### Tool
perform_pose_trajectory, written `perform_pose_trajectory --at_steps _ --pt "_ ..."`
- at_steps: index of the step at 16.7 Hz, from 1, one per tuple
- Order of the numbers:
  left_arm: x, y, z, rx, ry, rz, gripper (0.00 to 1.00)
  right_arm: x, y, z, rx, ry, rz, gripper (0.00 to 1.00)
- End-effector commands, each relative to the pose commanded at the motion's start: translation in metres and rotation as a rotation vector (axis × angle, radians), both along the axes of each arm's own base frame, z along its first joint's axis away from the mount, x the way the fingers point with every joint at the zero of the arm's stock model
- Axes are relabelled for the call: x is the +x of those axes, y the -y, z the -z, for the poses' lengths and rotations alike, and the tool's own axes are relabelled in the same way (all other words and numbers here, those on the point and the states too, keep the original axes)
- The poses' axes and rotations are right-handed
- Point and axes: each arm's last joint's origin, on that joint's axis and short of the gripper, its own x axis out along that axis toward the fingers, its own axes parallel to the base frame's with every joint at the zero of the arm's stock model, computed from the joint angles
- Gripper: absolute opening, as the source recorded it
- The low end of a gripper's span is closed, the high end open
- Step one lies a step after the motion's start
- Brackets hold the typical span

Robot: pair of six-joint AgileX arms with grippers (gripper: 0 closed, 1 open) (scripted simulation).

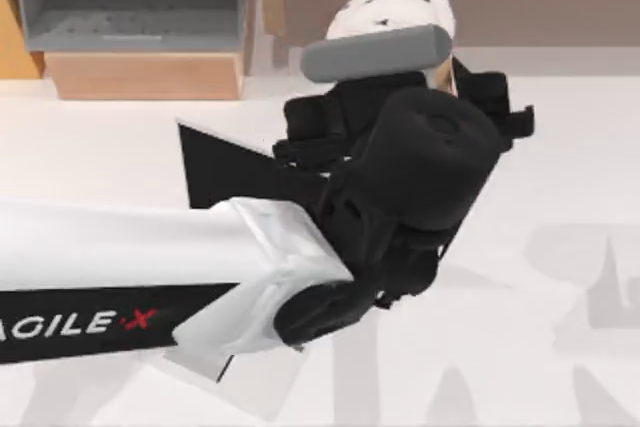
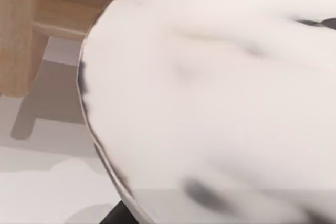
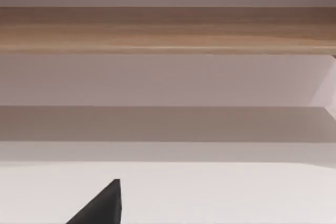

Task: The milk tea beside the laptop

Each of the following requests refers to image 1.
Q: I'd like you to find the pale grey rounded box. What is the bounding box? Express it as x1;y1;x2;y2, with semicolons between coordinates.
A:
301;25;454;85

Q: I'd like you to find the pale wooden drawer front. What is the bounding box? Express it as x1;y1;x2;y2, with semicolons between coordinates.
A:
43;50;247;101

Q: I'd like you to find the wooden cupboard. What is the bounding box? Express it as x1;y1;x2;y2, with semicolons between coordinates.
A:
0;0;640;82

